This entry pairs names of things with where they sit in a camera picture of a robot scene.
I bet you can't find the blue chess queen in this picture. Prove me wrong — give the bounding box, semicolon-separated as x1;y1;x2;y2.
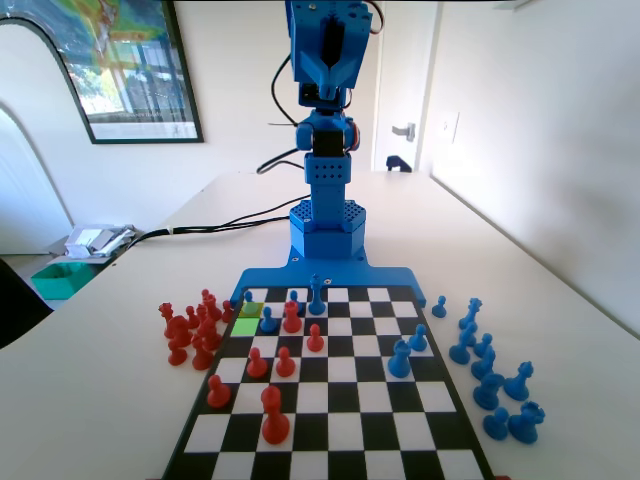
503;361;534;402

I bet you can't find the thin black cable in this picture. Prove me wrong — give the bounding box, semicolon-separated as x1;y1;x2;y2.
256;147;307;175

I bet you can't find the white arched panel black edge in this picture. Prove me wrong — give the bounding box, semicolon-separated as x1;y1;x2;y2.
0;16;97;146

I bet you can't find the black framed poster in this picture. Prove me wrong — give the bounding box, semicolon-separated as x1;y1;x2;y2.
0;0;205;145

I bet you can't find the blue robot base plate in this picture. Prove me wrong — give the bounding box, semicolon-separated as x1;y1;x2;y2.
230;248;427;311

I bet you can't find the red white black servo wire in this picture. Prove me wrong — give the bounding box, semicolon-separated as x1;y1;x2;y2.
369;0;387;37

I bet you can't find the red chess knight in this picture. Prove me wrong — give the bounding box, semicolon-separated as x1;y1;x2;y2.
198;317;223;351
165;315;193;350

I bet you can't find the large red piece front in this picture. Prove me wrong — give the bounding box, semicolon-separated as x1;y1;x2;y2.
260;384;291;446

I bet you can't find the black white chessboard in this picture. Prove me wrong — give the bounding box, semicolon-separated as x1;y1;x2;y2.
160;284;497;480

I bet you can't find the black table cable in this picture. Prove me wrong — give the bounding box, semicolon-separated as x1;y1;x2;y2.
114;196;314;261
114;216;294;261

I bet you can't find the green plastic box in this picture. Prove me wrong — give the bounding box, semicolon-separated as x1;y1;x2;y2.
30;263;94;301

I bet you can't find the tall blue piece back row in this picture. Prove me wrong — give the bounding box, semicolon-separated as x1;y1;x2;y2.
307;273;325;316

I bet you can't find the red chess queen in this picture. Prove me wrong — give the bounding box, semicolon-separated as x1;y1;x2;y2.
158;301;176;337

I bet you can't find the pile of papers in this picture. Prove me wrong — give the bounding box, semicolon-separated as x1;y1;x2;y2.
63;224;137;259

